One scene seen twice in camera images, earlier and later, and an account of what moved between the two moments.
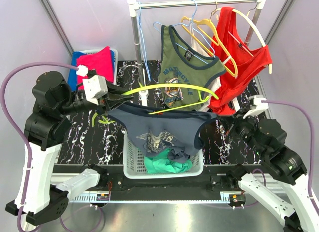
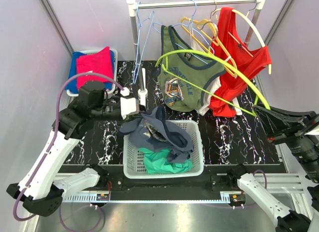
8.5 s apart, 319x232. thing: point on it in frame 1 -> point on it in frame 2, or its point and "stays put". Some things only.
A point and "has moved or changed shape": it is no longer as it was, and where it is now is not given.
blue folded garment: x=72 y=87 stays put
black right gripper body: x=244 y=127 -> x=298 y=132
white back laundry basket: x=115 y=58 stays put
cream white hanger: x=247 y=17 stays put
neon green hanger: x=103 y=121 -> x=205 y=92
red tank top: x=239 y=59 stays put
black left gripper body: x=79 y=105 -> x=107 y=111
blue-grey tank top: x=173 y=134 has moved or changed shape
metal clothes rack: x=260 y=1 stays put
